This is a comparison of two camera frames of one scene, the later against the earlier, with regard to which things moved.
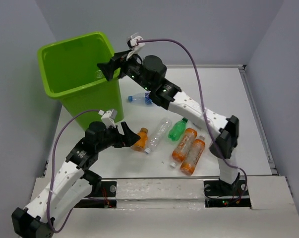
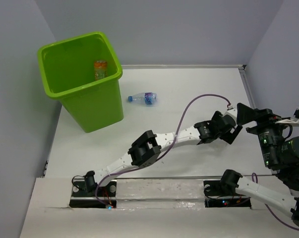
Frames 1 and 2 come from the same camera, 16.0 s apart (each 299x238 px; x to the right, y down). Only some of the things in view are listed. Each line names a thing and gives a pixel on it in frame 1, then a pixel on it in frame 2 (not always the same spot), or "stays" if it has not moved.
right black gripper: x=119 y=58 to x=264 y=117
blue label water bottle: x=142 y=98 stays
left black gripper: x=127 y=139 to x=228 y=137
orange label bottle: x=188 y=166 to x=100 y=69
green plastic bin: x=71 y=75 stays
